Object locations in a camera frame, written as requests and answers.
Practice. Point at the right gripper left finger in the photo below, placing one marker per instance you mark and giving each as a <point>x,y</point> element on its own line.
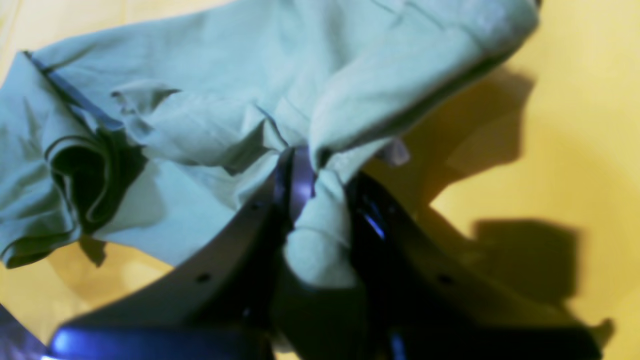
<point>214,306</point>

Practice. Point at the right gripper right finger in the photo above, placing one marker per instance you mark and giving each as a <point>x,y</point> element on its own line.
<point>426,305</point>

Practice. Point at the green T-shirt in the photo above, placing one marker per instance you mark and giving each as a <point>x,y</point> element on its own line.
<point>162,130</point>

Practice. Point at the yellow tablecloth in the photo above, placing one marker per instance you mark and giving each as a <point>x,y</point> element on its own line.
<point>531,176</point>

